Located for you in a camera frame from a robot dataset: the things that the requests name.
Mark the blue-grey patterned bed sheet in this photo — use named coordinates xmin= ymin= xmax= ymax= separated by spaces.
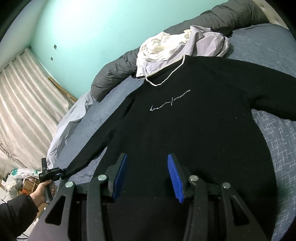
xmin=46 ymin=23 xmax=296 ymax=241

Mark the person's left forearm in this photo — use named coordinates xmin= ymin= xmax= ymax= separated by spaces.
xmin=0 ymin=194 xmax=39 ymax=241

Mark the cream tufted headboard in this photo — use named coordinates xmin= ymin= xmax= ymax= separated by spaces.
xmin=254 ymin=0 xmax=290 ymax=31

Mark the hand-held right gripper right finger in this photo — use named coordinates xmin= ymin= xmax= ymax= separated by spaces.
xmin=167 ymin=153 xmax=262 ymax=241

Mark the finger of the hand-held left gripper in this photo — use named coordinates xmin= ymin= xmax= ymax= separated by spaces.
xmin=56 ymin=168 xmax=70 ymax=180

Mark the light grey jacket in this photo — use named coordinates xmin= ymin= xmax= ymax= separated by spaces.
xmin=136 ymin=25 xmax=230 ymax=78

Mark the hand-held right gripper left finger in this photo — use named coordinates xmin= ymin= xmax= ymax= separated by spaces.
xmin=34 ymin=153 xmax=128 ymax=241

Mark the person's left hand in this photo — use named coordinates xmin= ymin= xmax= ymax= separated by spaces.
xmin=30 ymin=180 xmax=56 ymax=205

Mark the light grey pillow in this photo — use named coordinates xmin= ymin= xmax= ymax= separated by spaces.
xmin=47 ymin=90 xmax=98 ymax=168

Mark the white garment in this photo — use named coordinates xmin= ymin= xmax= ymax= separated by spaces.
xmin=137 ymin=31 xmax=193 ymax=63

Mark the black sweater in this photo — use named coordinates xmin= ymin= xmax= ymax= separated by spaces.
xmin=61 ymin=56 xmax=296 ymax=241

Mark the wooden frame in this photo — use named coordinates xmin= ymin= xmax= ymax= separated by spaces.
xmin=48 ymin=76 xmax=78 ymax=103

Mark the beige striped curtain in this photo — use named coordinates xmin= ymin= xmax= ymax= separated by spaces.
xmin=0 ymin=47 xmax=70 ymax=178

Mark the dark grey rolled duvet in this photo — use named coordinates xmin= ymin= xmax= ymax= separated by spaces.
xmin=90 ymin=0 xmax=270 ymax=103

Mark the cardboard box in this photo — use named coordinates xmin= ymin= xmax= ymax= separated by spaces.
xmin=21 ymin=177 xmax=41 ymax=198

